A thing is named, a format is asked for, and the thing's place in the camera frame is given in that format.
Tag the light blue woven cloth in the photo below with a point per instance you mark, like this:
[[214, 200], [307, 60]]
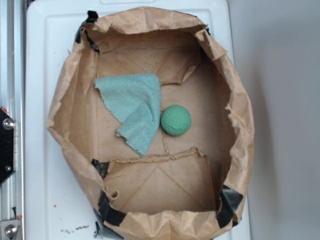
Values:
[[135, 101]]

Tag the green dimpled foam ball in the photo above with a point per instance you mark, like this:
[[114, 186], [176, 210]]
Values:
[[176, 120]]

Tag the brown paper bag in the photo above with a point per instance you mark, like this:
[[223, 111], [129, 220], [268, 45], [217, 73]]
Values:
[[187, 187]]

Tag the black metal corner bracket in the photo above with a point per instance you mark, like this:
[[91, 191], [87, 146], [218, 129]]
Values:
[[7, 146]]

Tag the aluminium frame rail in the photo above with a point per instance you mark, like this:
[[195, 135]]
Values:
[[12, 99]]

